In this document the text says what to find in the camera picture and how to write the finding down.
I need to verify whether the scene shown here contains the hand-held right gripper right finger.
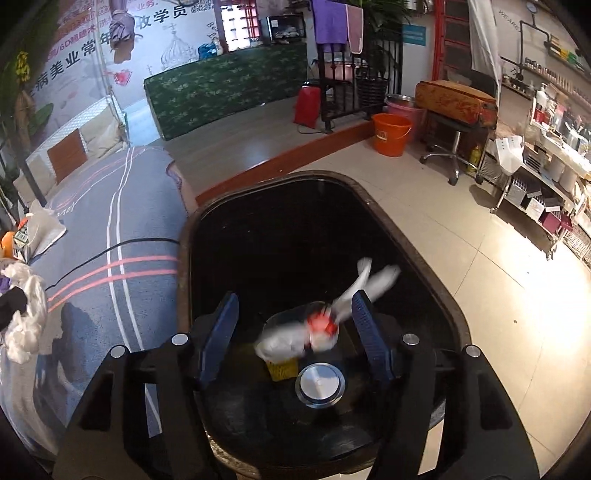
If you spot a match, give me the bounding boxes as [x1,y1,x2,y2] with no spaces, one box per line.
[352,292,541,480]

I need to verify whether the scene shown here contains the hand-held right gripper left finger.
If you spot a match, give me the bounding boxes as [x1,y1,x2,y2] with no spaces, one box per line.
[53,292,240,480]

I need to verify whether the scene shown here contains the white tissue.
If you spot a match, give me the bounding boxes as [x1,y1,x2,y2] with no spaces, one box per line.
[330,257,402,324]

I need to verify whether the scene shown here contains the dark brown trash bin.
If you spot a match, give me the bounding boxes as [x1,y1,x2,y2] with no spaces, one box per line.
[178,171,472,480]

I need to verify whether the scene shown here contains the yellow packet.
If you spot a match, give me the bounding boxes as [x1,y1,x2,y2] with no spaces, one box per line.
[265,357,298,382]

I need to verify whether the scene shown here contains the silver metal can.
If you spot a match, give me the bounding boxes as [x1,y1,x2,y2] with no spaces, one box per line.
[295,362,347,407]

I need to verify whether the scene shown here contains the grey striped bed blanket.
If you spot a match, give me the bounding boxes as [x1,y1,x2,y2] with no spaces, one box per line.
[0,147,199,462]

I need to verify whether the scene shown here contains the white plastic bag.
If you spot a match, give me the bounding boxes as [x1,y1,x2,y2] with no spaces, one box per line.
[0,262,49,363]
[25,199,68,261]

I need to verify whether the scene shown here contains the orange bucket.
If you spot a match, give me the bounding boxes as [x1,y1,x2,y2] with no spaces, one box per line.
[372,113,413,158]

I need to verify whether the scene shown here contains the black swivel stool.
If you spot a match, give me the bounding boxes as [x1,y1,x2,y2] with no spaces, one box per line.
[420,113,490,185]

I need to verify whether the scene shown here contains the black cloth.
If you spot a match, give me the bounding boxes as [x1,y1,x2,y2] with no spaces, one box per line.
[0,288,28,331]

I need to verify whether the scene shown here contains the pink bucket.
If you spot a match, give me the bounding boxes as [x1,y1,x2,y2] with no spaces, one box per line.
[385,99,428,139]

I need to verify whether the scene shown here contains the white floor baskets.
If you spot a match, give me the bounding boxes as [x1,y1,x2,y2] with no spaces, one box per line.
[561,226,591,268]

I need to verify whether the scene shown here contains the white paper bag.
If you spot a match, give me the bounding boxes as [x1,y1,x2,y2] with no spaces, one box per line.
[494,136,525,174]

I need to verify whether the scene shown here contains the beige cushion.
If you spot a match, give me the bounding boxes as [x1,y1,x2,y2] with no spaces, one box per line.
[78,108,127,158]

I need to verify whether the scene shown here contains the red bag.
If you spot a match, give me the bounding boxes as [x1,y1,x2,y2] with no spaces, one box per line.
[294,80,322,130]

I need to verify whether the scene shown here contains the orange cushion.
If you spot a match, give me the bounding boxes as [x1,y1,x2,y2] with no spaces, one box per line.
[47,129,88,183]

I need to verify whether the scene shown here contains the black metal railing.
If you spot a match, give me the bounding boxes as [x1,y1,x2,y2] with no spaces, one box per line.
[316,14,403,134]

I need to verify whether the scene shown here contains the green potted plant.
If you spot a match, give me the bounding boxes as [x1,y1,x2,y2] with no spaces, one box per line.
[355,0,416,110]

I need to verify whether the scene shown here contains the green printed mattress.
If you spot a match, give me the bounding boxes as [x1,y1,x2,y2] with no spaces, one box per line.
[144,42,309,141]

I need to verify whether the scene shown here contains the orange patterned suitcase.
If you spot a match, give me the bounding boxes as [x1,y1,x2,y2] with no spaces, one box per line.
[414,80,499,127]

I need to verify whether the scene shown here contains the white trolley cart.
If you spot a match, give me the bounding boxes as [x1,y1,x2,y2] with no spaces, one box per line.
[475,83,591,259]

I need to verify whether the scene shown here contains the white wicker swing chair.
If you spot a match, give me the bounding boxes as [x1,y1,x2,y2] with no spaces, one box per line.
[13,95,131,206]

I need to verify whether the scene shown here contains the pink plastic basin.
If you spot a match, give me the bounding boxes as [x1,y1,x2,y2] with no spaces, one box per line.
[323,60,356,84]

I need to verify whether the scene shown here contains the pink towel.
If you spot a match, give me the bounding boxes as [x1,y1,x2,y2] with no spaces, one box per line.
[346,4,365,55]

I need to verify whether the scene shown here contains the artificial banana plant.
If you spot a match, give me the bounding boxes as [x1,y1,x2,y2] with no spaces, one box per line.
[0,46,54,153]

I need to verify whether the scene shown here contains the red telephone booth cabinet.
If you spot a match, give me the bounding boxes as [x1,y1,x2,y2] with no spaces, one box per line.
[217,0,259,54]

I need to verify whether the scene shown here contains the black display box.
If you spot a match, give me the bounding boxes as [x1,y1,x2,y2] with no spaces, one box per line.
[267,14,308,44]

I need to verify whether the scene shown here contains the red ladder shelf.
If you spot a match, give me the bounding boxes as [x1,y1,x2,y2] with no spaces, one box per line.
[431,0,474,93]

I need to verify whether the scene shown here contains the white hanging banner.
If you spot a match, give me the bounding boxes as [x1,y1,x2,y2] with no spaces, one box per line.
[466,0,502,100]

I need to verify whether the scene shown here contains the purple towel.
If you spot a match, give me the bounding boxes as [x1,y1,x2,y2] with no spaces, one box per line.
[311,0,349,45]

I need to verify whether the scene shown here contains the purple hanging umbrella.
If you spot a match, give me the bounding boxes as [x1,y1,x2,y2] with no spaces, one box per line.
[111,0,137,63]

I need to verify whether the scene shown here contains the black pipe with gauge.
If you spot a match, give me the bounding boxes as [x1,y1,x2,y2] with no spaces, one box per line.
[519,2,550,75]

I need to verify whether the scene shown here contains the large wall poster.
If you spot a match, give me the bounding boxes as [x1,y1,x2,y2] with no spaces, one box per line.
[28,0,227,153]

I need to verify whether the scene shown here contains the blue wall sign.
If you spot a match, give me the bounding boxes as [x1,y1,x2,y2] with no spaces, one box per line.
[402,24,428,47]

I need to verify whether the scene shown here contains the wall shelves with products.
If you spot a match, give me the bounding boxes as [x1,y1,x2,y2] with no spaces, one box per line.
[501,41,591,121]

